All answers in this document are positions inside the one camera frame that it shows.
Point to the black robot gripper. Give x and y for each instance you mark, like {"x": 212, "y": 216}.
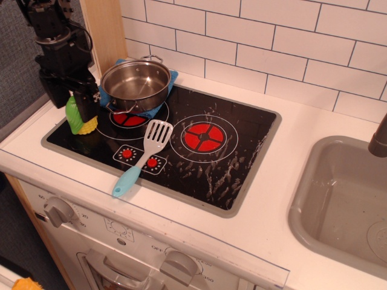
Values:
{"x": 66, "y": 54}

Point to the green and yellow toy corn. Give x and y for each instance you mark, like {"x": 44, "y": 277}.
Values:
{"x": 77, "y": 126}

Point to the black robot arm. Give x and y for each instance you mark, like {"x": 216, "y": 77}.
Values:
{"x": 36, "y": 12}

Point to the silver metal pot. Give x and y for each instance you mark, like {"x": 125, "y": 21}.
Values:
{"x": 134, "y": 85}

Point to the blue cloth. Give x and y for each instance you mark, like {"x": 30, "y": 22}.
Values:
{"x": 151, "y": 110}

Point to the wooden side panel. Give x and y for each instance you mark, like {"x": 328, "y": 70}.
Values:
{"x": 103, "y": 20}

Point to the grey left oven knob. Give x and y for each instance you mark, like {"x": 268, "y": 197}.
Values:
{"x": 58, "y": 211}

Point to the grey oven knob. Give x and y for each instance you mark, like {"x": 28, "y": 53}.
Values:
{"x": 58, "y": 211}
{"x": 180, "y": 267}

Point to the white toy oven front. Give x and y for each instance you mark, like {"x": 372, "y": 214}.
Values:
{"x": 97, "y": 252}

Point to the orange cloth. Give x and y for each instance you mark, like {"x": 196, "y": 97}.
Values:
{"x": 26, "y": 284}

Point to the grey right oven knob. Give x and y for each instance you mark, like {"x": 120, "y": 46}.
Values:
{"x": 180, "y": 267}

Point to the grey plastic sink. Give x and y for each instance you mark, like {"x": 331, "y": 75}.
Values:
{"x": 339, "y": 208}

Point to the grey faucet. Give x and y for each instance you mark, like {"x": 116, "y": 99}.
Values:
{"x": 378, "y": 144}

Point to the white spatula with blue handle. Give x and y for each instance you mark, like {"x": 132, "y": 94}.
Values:
{"x": 156, "y": 137}

